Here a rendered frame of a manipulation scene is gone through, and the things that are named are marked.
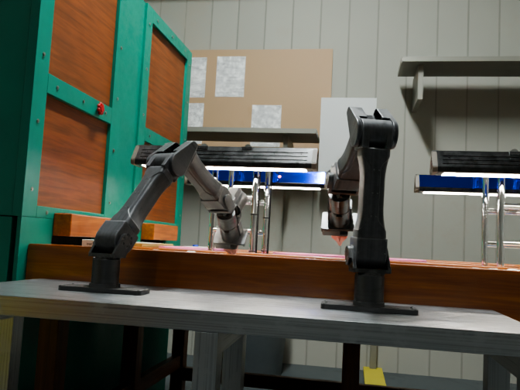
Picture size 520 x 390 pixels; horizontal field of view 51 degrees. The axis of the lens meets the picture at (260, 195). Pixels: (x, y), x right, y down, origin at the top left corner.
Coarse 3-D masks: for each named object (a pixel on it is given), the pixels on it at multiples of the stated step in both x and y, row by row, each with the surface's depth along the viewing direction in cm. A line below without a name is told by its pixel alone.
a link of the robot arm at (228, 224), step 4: (236, 208) 171; (232, 212) 169; (236, 212) 172; (220, 216) 168; (224, 216) 167; (228, 216) 167; (232, 216) 168; (220, 220) 168; (224, 220) 167; (228, 220) 167; (232, 220) 168; (236, 220) 171; (220, 224) 170; (224, 224) 168; (228, 224) 169; (232, 224) 169; (236, 224) 171; (224, 228) 170; (228, 228) 170; (232, 228) 170
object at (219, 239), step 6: (234, 228) 171; (216, 234) 177; (222, 234) 173; (228, 234) 172; (234, 234) 173; (246, 234) 176; (216, 240) 175; (222, 240) 175; (228, 240) 173; (234, 240) 174; (240, 240) 174
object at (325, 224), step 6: (348, 210) 150; (324, 216) 157; (330, 216) 152; (336, 216) 150; (342, 216) 150; (348, 216) 151; (354, 216) 156; (324, 222) 155; (330, 222) 154; (336, 222) 152; (342, 222) 151; (348, 222) 153; (354, 222) 154; (324, 228) 154; (330, 228) 153; (336, 228) 153; (342, 228) 153; (348, 228) 153
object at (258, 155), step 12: (132, 156) 184; (144, 156) 184; (204, 156) 180; (216, 156) 180; (228, 156) 179; (240, 156) 178; (252, 156) 177; (264, 156) 177; (276, 156) 176; (288, 156) 175; (300, 156) 175; (312, 156) 174; (276, 168) 175; (288, 168) 174; (300, 168) 173; (312, 168) 173
